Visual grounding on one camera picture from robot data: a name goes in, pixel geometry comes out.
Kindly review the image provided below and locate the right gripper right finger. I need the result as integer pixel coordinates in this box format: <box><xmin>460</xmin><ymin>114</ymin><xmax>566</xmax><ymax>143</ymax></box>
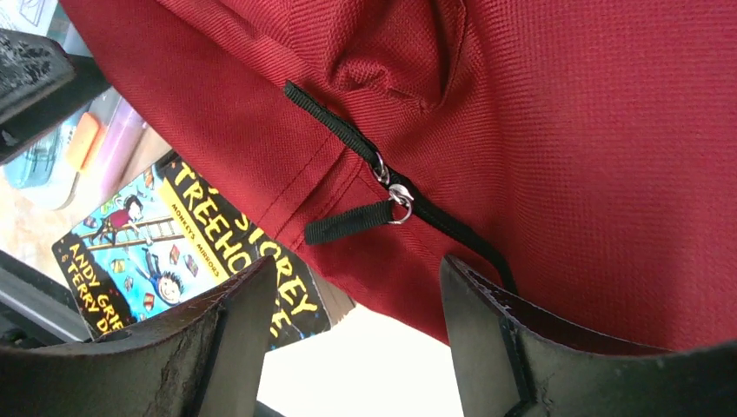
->
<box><xmin>440</xmin><ymin>255</ymin><xmax>736</xmax><ymax>416</ymax></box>

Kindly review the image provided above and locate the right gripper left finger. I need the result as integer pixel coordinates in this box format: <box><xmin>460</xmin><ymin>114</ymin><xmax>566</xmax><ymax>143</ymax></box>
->
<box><xmin>1</xmin><ymin>257</ymin><xmax>276</xmax><ymax>416</ymax></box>

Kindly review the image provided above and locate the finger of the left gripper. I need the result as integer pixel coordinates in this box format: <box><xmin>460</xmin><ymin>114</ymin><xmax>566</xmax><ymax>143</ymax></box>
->
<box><xmin>1</xmin><ymin>29</ymin><xmax>110</xmax><ymax>163</ymax></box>

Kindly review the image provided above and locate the Treehouse paperback book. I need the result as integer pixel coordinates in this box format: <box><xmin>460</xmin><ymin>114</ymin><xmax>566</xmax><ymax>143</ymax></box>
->
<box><xmin>52</xmin><ymin>152</ymin><xmax>355</xmax><ymax>348</ymax></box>

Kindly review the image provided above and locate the red backpack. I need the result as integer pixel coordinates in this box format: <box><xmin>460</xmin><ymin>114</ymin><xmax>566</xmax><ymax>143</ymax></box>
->
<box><xmin>63</xmin><ymin>1</ymin><xmax>736</xmax><ymax>350</ymax></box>

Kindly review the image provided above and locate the white packaged card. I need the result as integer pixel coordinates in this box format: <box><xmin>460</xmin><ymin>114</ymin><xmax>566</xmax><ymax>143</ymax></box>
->
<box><xmin>1</xmin><ymin>0</ymin><xmax>58</xmax><ymax>35</ymax></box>

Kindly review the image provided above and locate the orange highlighter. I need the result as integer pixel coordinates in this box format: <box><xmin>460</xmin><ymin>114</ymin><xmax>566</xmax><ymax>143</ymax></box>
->
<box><xmin>64</xmin><ymin>112</ymin><xmax>107</xmax><ymax>173</ymax></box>

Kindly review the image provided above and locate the pink highlighter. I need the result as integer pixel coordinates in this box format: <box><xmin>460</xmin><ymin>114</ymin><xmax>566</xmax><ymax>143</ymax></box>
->
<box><xmin>19</xmin><ymin>99</ymin><xmax>145</xmax><ymax>210</ymax></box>

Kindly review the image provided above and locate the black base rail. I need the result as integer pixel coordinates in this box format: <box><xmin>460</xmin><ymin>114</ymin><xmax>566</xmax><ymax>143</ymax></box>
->
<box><xmin>1</xmin><ymin>252</ymin><xmax>91</xmax><ymax>346</ymax></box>

